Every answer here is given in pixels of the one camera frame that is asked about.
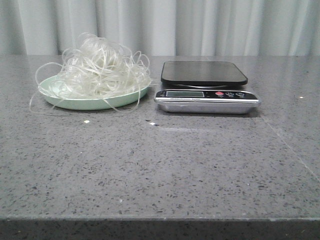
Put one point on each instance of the white pleated curtain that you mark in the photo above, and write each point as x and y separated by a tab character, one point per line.
164	27

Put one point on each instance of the black silver kitchen scale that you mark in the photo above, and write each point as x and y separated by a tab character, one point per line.
204	87

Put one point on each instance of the pale green round plate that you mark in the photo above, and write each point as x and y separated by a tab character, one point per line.
50	94

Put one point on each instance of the white vermicelli noodle bundle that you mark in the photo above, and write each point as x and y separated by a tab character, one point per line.
99	69

